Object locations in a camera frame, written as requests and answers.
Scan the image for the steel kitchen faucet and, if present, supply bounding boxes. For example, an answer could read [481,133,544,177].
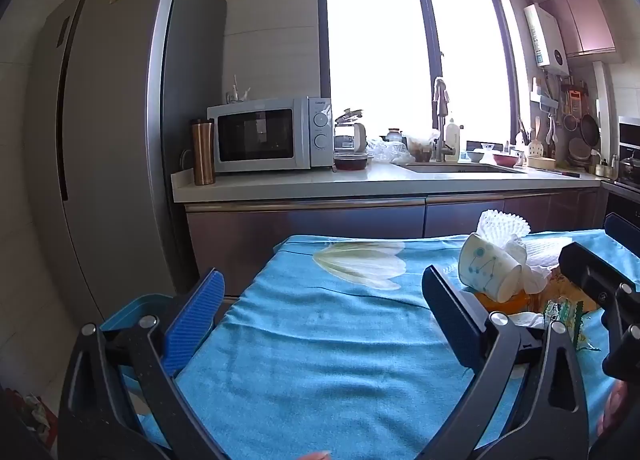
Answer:
[431,79,455,162]

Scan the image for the wall utensil rack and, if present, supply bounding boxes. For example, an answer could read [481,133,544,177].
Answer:
[530,90,561,111]

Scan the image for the steel kitchen sink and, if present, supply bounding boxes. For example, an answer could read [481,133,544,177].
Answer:
[405,161,523,174]

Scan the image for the grey refrigerator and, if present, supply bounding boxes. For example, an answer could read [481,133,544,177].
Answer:
[25,0,228,321]

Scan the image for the white microwave oven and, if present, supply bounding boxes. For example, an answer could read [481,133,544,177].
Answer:
[206,96,335,174]

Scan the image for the gold snack wrapper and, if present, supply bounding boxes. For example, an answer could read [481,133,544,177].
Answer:
[542,273,601,313]

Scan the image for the orange peel piece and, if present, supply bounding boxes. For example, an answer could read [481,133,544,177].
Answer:
[472,290,546,317]

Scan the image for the dark red bowl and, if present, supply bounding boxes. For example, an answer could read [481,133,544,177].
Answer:
[332,151,371,171]

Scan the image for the copper insulated tumbler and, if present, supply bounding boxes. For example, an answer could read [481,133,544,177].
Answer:
[190,119,217,186]

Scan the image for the pink wall cabinet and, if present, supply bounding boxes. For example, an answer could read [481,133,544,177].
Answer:
[542,0,617,58]

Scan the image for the white water heater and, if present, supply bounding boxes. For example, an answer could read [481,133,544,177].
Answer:
[523,3,571,76]

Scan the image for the glass container with brown contents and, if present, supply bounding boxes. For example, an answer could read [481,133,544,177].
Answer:
[406,136,435,163]

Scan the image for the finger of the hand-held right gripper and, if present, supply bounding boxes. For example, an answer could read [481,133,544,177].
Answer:
[603,213,640,257]
[557,241,640,383]

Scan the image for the glass electric kettle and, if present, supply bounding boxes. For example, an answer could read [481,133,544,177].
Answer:
[333,109,368,153]

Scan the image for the patterned paper cup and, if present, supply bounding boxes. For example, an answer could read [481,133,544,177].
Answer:
[457,233,528,302]

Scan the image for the person's right hand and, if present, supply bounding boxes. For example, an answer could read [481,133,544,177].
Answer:
[600,380,640,441]

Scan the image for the small white ornament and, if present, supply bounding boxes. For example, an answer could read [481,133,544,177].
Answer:
[225,75,251,104]

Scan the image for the blue floral cloth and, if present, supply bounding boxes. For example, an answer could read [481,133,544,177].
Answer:
[135,229,626,460]

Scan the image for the brown kitchen base cabinet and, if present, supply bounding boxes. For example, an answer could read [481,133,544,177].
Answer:
[185,187,608,291]

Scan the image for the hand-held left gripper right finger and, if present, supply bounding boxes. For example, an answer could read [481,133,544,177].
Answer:
[415,265,591,460]

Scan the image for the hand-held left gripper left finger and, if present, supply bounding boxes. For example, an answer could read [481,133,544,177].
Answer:
[57,267,228,460]

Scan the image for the colourful crumpled bag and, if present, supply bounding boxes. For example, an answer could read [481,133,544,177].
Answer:
[15,390,56,441]

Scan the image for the white kitchen countertop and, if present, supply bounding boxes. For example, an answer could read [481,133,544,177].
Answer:
[171,160,603,203]

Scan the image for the white dish soap bottle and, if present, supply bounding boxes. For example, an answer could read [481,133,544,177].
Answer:
[444,117,466,162]

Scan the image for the clear plastic bags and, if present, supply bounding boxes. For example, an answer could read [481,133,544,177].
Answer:
[367,137,416,163]

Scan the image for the crumpled white tissue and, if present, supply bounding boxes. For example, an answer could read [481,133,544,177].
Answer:
[502,235,573,297]

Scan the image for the white foam fruit net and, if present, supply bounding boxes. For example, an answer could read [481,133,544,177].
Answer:
[475,210,532,247]

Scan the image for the hanging frying pan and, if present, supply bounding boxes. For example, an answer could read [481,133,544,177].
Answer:
[580,113,601,146]

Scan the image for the green snack wrapper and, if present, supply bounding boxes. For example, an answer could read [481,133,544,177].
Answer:
[542,300,601,353]

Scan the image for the black built-in oven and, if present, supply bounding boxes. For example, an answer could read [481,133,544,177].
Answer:
[617,116,640,186]

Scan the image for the kitchen window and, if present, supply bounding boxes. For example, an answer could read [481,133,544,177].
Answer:
[316,0,521,151]

